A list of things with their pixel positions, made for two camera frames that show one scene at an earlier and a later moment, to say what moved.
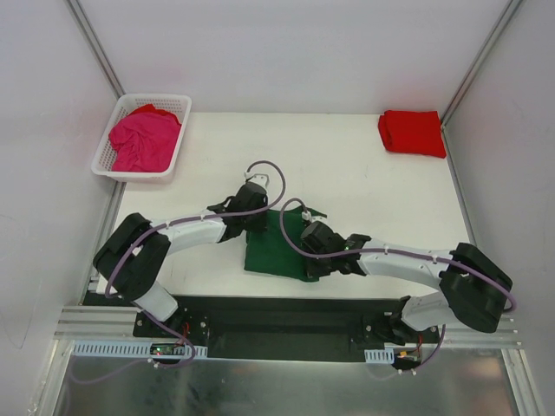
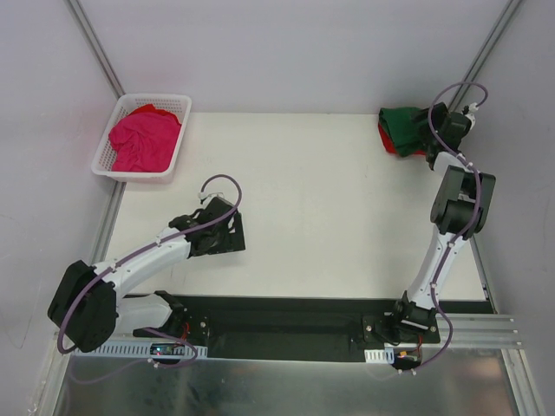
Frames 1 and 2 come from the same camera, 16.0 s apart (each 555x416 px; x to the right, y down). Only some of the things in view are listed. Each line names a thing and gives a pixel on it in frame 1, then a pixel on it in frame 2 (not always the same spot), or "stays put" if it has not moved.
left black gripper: [256, 221] to [234, 231]
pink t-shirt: [144, 139] stays put
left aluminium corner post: [95, 47] stays put
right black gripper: [314, 261] to [421, 131]
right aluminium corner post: [506, 16] stays put
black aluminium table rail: [329, 328] stays put
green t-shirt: [266, 252] to [408, 127]
